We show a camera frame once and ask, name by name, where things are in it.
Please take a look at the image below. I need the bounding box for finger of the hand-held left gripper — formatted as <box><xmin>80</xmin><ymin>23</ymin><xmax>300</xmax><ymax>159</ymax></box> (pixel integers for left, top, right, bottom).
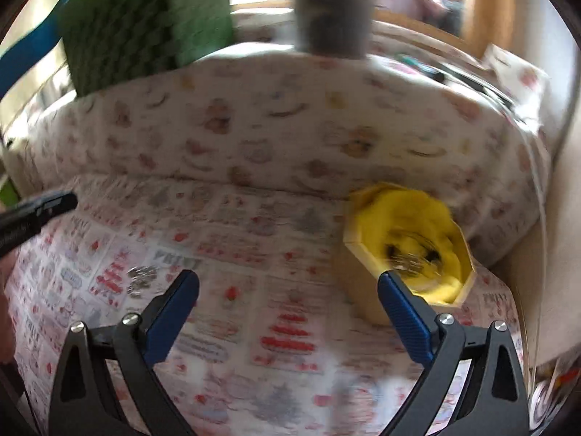
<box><xmin>0</xmin><ymin>192</ymin><xmax>79</xmax><ymax>257</ymax></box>

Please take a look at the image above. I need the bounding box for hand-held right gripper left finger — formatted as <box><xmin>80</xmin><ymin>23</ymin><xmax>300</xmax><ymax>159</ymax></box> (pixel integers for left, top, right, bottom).
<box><xmin>49</xmin><ymin>269</ymin><xmax>200</xmax><ymax>436</ymax></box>

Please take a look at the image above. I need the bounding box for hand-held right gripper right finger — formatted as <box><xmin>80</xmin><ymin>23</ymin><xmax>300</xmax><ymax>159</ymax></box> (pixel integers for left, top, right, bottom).
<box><xmin>378</xmin><ymin>271</ymin><xmax>531</xmax><ymax>436</ymax></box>

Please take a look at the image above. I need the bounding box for octagonal wooden box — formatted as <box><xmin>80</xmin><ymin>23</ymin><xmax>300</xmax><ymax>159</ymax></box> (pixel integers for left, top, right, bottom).
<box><xmin>333</xmin><ymin>183</ymin><xmax>478</xmax><ymax>328</ymax></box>

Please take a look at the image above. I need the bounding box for silver bangle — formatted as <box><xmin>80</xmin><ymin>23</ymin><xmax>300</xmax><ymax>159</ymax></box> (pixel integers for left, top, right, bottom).
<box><xmin>385</xmin><ymin>231</ymin><xmax>450</xmax><ymax>292</ymax></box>

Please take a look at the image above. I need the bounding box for yellow cloth lining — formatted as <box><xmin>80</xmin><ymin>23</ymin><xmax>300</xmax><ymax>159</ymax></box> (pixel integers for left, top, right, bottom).
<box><xmin>358</xmin><ymin>188</ymin><xmax>469</xmax><ymax>305</ymax></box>

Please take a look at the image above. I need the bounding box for striped blanket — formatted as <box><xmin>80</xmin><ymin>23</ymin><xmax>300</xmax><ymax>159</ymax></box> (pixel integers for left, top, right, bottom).
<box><xmin>0</xmin><ymin>0</ymin><xmax>69</xmax><ymax>101</ymax></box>

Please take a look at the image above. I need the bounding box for bear print cloth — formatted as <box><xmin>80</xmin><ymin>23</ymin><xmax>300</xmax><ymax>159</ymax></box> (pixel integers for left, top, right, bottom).
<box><xmin>4</xmin><ymin>41</ymin><xmax>552</xmax><ymax>436</ymax></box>

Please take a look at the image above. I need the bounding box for black pen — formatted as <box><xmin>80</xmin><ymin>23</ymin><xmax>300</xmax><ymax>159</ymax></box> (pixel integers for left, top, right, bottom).
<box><xmin>431</xmin><ymin>66</ymin><xmax>516</xmax><ymax>106</ymax></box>

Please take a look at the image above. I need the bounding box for green pen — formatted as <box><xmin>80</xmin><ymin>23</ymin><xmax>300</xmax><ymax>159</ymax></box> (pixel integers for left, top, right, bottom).
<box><xmin>395</xmin><ymin>53</ymin><xmax>436</xmax><ymax>73</ymax></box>

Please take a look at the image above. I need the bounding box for clear plastic tub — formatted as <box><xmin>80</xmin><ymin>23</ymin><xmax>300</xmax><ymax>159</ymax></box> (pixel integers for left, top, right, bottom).
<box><xmin>292</xmin><ymin>0</ymin><xmax>377</xmax><ymax>61</ymax></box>

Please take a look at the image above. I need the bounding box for wooden window frame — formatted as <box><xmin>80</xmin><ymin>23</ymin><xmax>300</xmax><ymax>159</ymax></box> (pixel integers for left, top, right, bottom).
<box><xmin>229</xmin><ymin>0</ymin><xmax>516</xmax><ymax>57</ymax></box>

